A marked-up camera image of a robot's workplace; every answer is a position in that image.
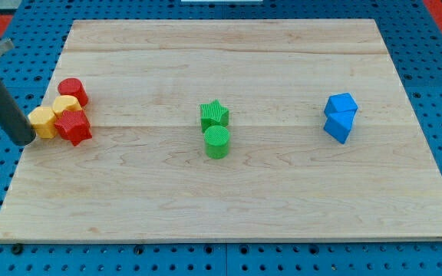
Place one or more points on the red cylinder block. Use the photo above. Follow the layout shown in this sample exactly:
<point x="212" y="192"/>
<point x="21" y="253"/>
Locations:
<point x="73" y="87"/>

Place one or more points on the blue cube block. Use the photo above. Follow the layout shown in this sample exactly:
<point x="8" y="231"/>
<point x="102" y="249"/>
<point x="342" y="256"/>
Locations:
<point x="340" y="103"/>

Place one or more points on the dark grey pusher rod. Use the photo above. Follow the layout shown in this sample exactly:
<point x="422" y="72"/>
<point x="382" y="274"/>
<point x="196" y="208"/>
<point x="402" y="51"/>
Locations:
<point x="13" y="121"/>

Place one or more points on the wooden board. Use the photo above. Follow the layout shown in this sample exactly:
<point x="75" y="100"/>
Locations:
<point x="144" y="176"/>

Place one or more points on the blue triangular block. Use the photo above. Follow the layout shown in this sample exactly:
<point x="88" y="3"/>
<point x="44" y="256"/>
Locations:
<point x="339" y="125"/>

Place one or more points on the green cylinder block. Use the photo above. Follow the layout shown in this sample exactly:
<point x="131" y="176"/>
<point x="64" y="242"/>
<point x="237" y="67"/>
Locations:
<point x="217" y="140"/>

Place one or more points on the yellow hexagon block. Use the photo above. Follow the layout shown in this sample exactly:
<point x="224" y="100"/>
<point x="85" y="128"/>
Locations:
<point x="42" y="120"/>

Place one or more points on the red star block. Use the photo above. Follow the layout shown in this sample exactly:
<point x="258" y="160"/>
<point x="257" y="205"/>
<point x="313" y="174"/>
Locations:
<point x="74" y="126"/>

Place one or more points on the green star block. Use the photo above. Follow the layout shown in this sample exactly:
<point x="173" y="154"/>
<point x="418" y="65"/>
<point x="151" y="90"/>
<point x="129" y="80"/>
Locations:
<point x="213" y="114"/>

